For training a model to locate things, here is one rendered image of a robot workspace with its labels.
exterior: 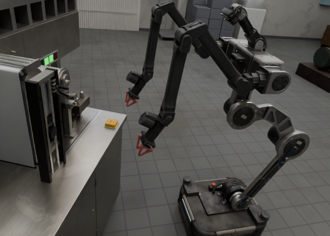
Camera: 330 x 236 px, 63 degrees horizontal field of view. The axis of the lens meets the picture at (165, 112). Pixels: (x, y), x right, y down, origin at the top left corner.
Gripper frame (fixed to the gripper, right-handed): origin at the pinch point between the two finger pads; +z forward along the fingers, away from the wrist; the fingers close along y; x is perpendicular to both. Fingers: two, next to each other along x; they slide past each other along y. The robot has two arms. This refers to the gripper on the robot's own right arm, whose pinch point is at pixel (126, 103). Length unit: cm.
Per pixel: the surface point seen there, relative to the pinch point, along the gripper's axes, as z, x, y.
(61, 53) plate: 11, -45, -58
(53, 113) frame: 3, -44, 42
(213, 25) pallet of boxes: -94, 281, -505
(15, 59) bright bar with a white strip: -9, -68, 32
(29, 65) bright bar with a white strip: -11, -62, 38
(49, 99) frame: -3, -49, 43
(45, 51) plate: 8, -56, -40
